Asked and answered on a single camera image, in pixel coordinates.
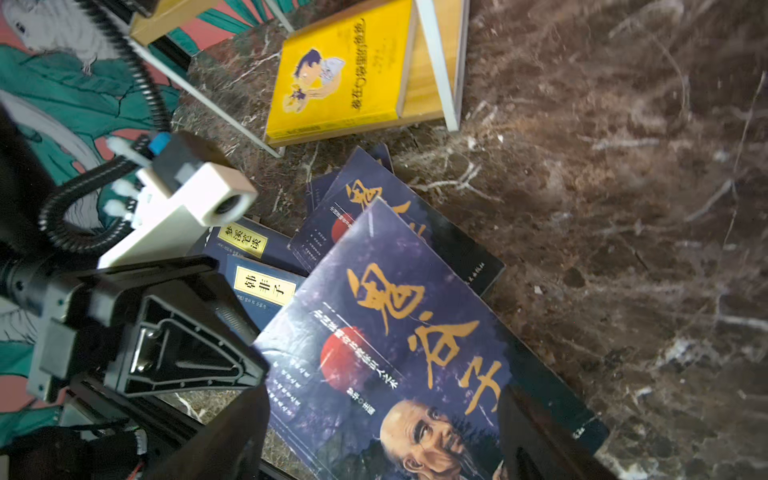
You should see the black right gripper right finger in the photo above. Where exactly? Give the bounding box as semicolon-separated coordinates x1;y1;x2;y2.
498;385;616;480

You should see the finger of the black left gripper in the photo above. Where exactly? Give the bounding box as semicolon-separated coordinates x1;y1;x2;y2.
104;270;269;397

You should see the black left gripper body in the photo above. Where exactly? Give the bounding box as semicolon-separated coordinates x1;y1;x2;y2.
1;254;216;402

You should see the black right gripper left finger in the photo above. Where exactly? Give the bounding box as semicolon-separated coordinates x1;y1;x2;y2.
146;385;270;480

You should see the purple book with old man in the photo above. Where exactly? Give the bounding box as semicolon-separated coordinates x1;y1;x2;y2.
256;232;609;479

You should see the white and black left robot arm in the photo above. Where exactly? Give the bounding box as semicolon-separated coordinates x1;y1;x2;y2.
1;102;270;479

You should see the navy book under purple books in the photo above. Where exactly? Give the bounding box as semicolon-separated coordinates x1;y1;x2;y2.
304;143;394;215

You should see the blue book with yellow label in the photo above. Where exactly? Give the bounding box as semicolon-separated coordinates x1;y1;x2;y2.
224;255;305;331

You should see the navy book with yellow label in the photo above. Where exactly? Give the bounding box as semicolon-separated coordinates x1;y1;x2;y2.
187;217;308;277

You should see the yellow cartoon cover book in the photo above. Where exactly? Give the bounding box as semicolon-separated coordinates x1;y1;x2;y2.
266;0;417;142

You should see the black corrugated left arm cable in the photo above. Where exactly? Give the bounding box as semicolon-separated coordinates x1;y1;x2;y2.
37;0;175;256

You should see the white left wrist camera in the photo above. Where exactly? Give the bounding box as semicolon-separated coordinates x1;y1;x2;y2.
98;131;258;268

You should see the white frame wooden bookshelf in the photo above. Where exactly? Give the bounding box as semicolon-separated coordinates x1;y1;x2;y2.
128;0;472;160

